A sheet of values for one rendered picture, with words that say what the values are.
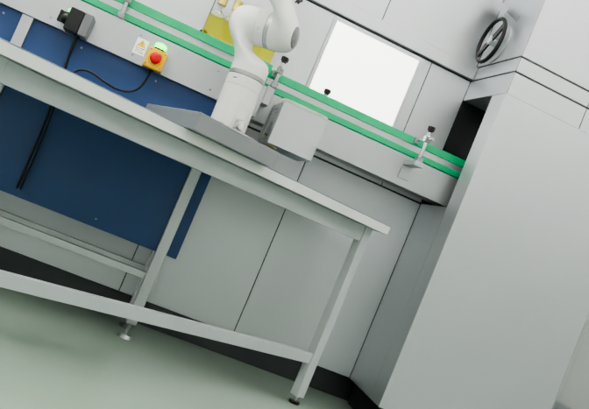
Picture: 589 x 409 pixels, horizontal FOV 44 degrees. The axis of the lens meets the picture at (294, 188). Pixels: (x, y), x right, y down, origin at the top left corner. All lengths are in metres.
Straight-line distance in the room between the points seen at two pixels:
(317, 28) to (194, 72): 0.64
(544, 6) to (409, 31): 0.56
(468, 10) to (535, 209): 0.94
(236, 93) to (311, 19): 0.88
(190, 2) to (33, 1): 0.65
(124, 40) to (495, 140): 1.45
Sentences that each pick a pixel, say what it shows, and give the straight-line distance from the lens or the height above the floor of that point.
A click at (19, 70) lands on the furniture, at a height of 0.70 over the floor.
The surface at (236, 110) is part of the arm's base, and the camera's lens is 2.27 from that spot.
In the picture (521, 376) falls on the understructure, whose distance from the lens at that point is 3.12.
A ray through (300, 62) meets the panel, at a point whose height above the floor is 1.24.
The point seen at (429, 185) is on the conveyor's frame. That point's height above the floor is 0.98.
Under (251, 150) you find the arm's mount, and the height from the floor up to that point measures 0.77.
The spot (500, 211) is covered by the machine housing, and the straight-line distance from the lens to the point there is 2.95.
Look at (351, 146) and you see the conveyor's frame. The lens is 2.88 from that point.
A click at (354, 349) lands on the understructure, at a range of 3.21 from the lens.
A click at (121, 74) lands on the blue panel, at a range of 2.69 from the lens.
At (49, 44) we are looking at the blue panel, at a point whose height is 0.87.
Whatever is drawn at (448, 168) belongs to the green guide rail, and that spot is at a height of 1.08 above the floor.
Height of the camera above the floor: 0.60
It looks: 3 degrees up
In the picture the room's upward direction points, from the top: 23 degrees clockwise
